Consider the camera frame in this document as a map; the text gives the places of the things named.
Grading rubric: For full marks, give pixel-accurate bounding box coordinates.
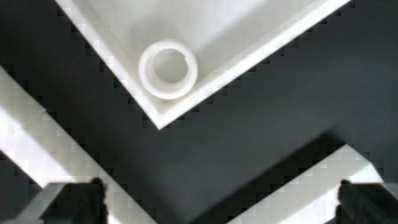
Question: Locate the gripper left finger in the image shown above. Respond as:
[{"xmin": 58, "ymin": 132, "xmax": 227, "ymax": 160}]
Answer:
[{"xmin": 16, "ymin": 178, "xmax": 108, "ymax": 224}]

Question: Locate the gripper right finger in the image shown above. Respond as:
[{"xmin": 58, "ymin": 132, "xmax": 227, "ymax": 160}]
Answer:
[{"xmin": 335, "ymin": 180, "xmax": 398, "ymax": 224}]

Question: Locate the white L-shaped obstacle fence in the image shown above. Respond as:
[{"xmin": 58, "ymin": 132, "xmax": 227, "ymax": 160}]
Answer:
[{"xmin": 0, "ymin": 67, "xmax": 382, "ymax": 224}]

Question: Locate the white square table top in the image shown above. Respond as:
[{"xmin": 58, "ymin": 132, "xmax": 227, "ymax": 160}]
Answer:
[{"xmin": 55, "ymin": 0, "xmax": 351, "ymax": 127}]

